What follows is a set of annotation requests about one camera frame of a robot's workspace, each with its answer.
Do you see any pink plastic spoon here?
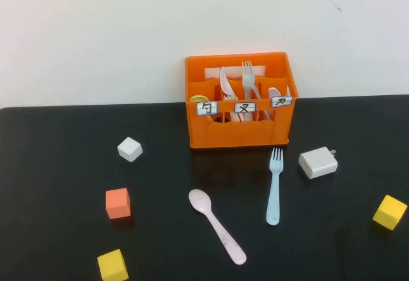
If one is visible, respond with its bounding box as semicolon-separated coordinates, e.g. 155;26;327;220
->
188;188;247;266

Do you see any light blue plastic fork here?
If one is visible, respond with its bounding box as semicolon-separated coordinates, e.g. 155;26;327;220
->
265;148;284;226

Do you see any orange plastic cutlery holder crate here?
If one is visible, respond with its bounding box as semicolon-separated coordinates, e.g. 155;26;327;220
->
184;51;300;149

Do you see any paper label spoon character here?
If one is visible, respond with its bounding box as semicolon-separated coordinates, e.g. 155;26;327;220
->
196;100;219;116

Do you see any paper label fork character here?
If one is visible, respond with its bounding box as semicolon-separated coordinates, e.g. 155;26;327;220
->
234;102;258;114

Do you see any tall white plastic fork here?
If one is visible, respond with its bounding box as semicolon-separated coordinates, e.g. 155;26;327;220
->
241;60;261;100

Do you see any white foam cube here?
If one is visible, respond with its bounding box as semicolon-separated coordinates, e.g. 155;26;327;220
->
116;137;144;163

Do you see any paper label knife character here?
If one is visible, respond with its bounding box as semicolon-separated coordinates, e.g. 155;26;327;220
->
270;96;294;108

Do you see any orange foam cube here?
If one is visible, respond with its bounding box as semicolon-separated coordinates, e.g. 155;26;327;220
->
105;188;131;220

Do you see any yellow foam cube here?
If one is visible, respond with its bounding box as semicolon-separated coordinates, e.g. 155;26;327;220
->
96;248;130;281
372;194;408;231

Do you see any white USB wall charger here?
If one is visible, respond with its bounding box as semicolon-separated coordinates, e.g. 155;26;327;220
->
298;146;339;180

